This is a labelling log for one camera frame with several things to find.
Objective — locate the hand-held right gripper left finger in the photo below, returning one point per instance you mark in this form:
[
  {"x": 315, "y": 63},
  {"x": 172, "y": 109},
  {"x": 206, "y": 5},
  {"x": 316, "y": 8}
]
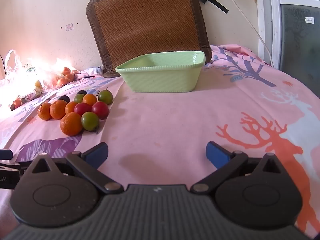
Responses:
[{"x": 96, "y": 155}]

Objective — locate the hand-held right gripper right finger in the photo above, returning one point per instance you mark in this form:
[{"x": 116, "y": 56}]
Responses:
[{"x": 217, "y": 155}]

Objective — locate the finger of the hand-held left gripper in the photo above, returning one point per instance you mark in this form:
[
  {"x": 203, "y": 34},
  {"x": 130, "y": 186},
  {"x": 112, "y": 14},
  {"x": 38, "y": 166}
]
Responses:
[
  {"x": 11, "y": 166},
  {"x": 6, "y": 154}
]

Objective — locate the green and red tomato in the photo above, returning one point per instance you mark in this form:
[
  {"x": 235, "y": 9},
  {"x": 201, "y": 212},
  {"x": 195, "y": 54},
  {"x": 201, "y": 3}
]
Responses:
[{"x": 90, "y": 120}]

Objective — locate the large tangerine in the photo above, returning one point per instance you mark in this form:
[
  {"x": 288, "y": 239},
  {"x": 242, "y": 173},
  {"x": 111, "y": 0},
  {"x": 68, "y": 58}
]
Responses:
[{"x": 71, "y": 127}]

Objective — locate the orange tomato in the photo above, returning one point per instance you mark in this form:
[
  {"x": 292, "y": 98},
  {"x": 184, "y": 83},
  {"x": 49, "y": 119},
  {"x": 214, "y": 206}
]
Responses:
[{"x": 89, "y": 99}]

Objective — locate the green tomato with stem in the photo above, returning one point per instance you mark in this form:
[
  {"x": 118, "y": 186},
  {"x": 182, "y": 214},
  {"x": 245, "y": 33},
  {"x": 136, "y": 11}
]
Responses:
[{"x": 105, "y": 96}]

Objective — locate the small green tomato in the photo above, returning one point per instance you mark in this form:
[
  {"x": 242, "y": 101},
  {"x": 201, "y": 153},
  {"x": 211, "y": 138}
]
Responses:
[{"x": 78, "y": 98}]

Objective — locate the light green ribbed basin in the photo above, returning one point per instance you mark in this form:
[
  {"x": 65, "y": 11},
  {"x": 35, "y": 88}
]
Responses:
[{"x": 160, "y": 80}]

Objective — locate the dark purple plum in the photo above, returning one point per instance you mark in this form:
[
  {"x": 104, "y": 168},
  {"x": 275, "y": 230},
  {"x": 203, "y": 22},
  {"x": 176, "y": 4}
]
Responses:
[
  {"x": 64, "y": 98},
  {"x": 82, "y": 92}
]

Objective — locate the pink deer print sheet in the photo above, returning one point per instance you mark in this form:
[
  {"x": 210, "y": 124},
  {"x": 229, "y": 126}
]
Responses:
[{"x": 162, "y": 120}]

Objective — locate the clear plastic bag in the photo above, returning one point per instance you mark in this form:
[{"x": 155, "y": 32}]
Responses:
[{"x": 15, "y": 80}]

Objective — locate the yellow fruit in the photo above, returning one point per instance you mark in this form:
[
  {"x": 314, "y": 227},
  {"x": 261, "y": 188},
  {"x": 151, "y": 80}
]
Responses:
[{"x": 37, "y": 84}]

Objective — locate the bagged tangerine pile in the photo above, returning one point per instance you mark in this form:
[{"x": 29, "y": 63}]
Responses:
[{"x": 62, "y": 80}]

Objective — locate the frosted glass sliding door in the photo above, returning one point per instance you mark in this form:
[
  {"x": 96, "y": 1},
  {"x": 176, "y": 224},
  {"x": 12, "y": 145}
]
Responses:
[{"x": 300, "y": 42}]

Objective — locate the brown woven seat cushion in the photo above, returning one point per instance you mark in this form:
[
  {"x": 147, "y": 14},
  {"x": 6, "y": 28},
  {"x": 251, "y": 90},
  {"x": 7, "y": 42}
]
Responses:
[{"x": 145, "y": 17}]

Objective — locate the white door sticker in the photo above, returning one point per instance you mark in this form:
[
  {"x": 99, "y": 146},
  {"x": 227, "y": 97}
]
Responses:
[{"x": 310, "y": 20}]

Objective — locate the white wall socket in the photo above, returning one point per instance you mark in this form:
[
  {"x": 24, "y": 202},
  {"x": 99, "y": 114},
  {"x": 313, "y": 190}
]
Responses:
[{"x": 69, "y": 27}]

